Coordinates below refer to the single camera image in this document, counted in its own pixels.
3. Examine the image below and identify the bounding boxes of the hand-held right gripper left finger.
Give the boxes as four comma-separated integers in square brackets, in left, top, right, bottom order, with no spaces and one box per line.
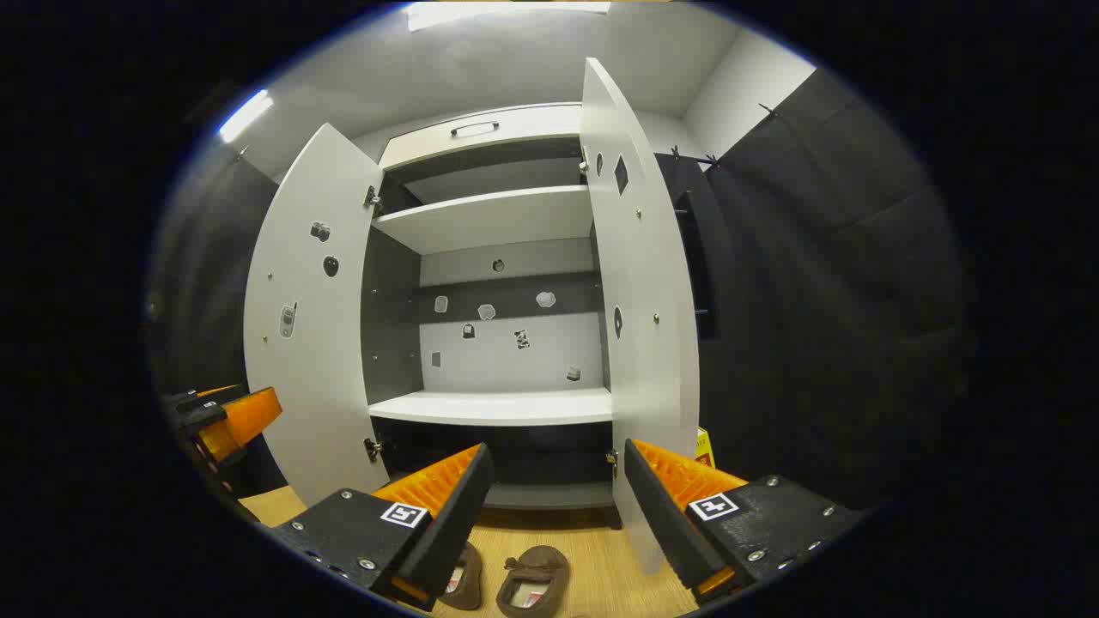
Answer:
[270,443,495,613]

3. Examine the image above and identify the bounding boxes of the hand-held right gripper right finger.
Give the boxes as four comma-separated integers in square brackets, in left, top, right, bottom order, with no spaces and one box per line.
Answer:
[624,439,865,607]

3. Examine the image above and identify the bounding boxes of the brown fuzzy shoe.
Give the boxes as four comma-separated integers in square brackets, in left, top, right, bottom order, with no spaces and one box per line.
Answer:
[495,545,571,618]
[442,541,483,612]

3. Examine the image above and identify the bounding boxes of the white shoe cabinet door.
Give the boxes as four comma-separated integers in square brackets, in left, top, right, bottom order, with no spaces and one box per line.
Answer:
[243,123,392,507]
[580,58,701,576]

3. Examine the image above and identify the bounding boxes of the white shoe cabinet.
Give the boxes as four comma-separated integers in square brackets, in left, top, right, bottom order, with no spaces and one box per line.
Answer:
[243,58,701,576]

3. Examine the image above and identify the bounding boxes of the white cabinet shelf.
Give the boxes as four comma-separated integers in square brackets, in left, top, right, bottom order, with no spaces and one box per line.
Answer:
[371,185,595,256]
[367,386,615,427]

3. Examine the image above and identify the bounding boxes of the white cabinet drawer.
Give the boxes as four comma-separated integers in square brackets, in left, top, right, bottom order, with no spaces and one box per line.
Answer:
[378,103,585,171]

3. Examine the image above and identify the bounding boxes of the black backdrop cloth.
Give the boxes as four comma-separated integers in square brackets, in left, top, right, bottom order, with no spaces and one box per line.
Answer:
[657,67,975,516]

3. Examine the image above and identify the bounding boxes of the ceiling light panel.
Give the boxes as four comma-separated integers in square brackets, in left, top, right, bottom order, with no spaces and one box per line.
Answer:
[217,88,276,144]
[406,0,612,33]

